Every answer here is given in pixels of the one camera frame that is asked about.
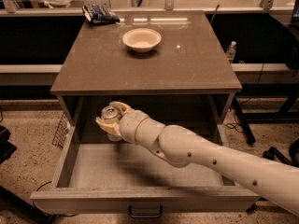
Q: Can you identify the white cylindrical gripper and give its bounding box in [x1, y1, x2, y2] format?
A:
[95, 102, 164, 147]

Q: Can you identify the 7up soda can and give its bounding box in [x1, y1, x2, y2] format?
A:
[101, 105, 121, 142]

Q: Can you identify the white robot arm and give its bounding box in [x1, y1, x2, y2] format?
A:
[95, 102, 299, 216]

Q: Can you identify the open grey top drawer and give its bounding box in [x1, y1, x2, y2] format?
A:
[30, 95, 263, 216]

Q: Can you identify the grey cabinet with top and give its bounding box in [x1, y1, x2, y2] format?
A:
[51, 11, 241, 119]

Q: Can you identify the white paper bowl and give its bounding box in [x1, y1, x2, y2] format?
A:
[122, 28, 162, 53]

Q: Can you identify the blue chip bag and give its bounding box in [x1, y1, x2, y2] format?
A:
[82, 4, 120, 24]

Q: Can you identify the clear plastic water bottle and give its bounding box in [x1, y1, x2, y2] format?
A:
[226, 41, 236, 63]

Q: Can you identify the black table leg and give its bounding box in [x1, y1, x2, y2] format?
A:
[232, 97, 256, 146]

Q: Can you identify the black equipment at left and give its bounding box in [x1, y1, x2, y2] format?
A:
[0, 126, 57, 224]

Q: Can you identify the black office chair base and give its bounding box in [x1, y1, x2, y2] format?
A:
[247, 139, 299, 216]

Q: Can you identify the wire mesh rack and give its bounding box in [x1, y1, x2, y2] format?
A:
[52, 114, 70, 148]

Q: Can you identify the black metal drawer handle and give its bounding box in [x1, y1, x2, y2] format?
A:
[128, 205, 164, 219]

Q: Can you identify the black floor cable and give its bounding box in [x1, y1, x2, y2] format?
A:
[223, 109, 247, 134]

